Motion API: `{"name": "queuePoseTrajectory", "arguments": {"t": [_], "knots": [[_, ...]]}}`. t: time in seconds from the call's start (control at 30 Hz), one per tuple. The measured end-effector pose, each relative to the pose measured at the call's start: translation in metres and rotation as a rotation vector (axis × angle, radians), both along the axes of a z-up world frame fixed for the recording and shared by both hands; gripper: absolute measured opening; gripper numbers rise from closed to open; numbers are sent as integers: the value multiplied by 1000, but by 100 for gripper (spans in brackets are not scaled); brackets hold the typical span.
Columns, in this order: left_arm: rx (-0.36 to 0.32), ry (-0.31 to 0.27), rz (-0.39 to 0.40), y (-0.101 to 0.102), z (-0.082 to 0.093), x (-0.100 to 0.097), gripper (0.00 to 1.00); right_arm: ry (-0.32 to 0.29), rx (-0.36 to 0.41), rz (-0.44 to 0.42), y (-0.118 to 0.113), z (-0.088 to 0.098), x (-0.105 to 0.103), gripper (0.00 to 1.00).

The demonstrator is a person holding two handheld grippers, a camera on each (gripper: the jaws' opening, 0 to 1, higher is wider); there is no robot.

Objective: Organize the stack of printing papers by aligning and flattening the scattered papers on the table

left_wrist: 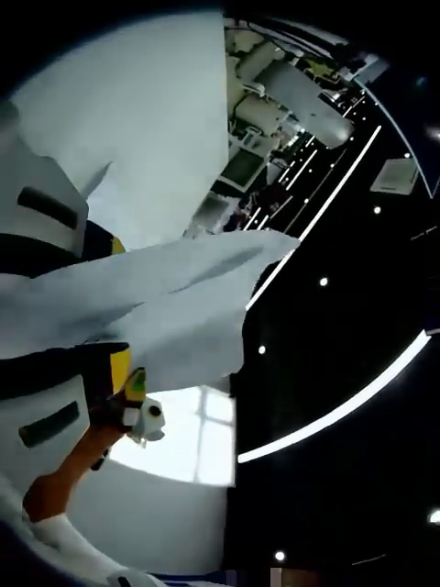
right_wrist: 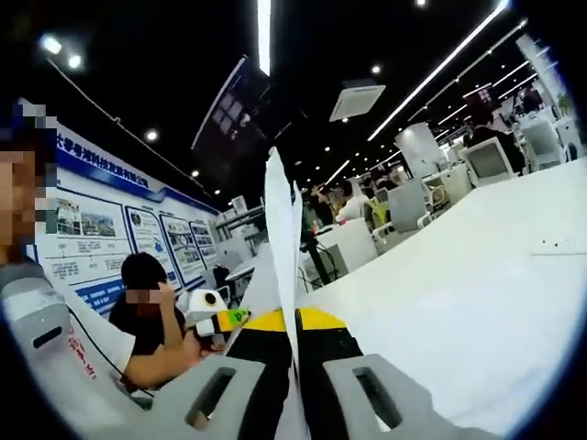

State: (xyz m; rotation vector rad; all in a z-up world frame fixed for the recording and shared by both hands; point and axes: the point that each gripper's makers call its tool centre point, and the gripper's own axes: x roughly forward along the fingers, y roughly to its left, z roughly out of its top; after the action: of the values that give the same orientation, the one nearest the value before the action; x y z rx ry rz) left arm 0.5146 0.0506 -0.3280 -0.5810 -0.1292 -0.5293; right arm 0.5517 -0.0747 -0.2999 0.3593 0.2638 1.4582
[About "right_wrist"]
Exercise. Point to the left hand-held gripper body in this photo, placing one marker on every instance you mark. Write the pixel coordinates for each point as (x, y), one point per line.
(204, 307)

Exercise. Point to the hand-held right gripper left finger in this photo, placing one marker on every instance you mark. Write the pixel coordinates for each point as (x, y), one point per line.
(257, 380)

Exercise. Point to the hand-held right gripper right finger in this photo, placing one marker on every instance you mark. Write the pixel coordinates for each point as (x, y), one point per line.
(339, 389)

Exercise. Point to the white printing paper sheet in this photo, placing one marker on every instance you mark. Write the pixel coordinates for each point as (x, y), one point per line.
(282, 229)

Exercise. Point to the person's left hand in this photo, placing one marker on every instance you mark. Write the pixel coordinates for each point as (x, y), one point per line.
(202, 353)

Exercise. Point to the white grey chest device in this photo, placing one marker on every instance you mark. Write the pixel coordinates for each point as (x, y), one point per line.
(32, 311)

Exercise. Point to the white mesh office chair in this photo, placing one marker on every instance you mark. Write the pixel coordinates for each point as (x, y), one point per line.
(543, 142)
(408, 206)
(488, 162)

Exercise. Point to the hanging ceiling display screen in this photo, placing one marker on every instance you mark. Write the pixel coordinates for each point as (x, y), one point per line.
(229, 110)

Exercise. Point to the ceiling air vent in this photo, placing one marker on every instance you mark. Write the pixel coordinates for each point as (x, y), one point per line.
(355, 101)

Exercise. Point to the white power strip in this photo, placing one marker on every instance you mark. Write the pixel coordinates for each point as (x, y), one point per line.
(559, 247)

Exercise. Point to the blue white wall poster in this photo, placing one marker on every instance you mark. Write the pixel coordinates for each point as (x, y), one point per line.
(114, 220)

